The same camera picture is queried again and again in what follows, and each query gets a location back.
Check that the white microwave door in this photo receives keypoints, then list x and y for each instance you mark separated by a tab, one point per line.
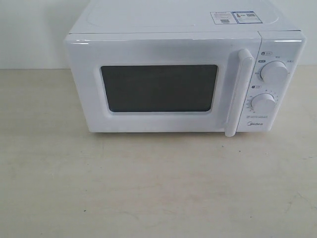
163	82

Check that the white microwave oven body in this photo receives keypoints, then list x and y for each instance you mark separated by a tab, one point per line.
281	39

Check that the printed paper instruction sheet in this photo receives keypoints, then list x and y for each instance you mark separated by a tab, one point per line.
235	17

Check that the lower white timer knob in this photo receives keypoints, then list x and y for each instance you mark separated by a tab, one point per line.
263	103

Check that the upper white control knob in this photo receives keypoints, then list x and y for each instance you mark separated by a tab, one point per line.
274	72

